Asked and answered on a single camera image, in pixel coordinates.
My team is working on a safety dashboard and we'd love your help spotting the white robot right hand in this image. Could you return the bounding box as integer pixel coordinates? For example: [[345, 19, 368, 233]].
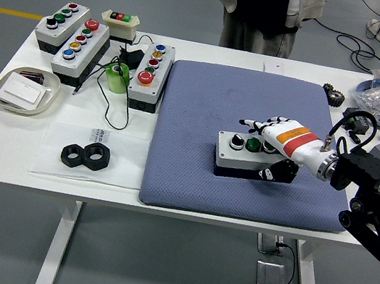
[[230, 109, 334, 191]]

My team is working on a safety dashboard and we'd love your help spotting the grey four-button control box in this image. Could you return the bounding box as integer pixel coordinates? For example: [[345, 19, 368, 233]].
[[30, 0, 93, 62], [210, 128, 301, 190]]

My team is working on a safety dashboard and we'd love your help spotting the grey five-button control box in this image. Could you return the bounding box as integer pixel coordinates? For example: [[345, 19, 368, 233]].
[[123, 38, 178, 116], [46, 13, 115, 93]]

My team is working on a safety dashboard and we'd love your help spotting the small black connector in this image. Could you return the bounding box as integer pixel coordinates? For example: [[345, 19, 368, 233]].
[[344, 129, 364, 146]]

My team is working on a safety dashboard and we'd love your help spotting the black metal gear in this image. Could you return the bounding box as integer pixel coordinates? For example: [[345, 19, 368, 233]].
[[320, 82, 348, 109]]

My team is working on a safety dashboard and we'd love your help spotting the bag of silver parts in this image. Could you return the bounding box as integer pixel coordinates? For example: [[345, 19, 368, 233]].
[[344, 81, 380, 125]]

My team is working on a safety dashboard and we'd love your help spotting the blue-grey padded mat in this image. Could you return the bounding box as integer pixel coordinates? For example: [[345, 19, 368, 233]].
[[137, 54, 373, 241]]

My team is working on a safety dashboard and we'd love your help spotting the grey under-table power box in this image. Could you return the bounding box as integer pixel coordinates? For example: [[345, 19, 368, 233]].
[[254, 231, 286, 258]]

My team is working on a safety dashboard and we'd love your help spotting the metal floor socket plate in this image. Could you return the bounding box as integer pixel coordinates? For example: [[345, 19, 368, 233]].
[[253, 259, 289, 284]]

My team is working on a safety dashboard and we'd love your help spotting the clear plastic bag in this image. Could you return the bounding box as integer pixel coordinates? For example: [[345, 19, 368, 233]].
[[29, 117, 153, 193]]

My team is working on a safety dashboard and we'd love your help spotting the black power adapter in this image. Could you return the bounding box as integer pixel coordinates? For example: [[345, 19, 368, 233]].
[[116, 44, 146, 70]]

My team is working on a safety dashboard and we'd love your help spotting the green tape roll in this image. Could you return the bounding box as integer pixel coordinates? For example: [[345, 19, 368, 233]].
[[102, 60, 133, 96]]

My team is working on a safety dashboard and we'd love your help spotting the black hex nut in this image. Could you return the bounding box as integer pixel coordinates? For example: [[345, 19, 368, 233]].
[[80, 141, 113, 172], [59, 141, 88, 170]]

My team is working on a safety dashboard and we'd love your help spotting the beige shallow dish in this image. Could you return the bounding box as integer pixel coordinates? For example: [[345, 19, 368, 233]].
[[0, 62, 64, 122]]

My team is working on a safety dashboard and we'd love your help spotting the dark red small case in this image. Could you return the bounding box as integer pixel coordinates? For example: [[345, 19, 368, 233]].
[[17, 69, 46, 86]]

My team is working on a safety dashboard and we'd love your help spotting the black floor cable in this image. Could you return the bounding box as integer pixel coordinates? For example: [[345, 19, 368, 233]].
[[305, 16, 380, 75]]

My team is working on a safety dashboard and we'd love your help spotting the cream two-button switch box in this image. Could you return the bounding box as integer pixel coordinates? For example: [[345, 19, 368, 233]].
[[96, 7, 142, 46]]

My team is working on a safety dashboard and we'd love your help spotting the thin black adapter cable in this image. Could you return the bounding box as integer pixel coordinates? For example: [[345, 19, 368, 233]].
[[67, 23, 158, 134]]

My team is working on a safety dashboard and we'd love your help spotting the white switch plate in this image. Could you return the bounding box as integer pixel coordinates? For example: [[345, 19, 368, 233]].
[[0, 69, 50, 110]]

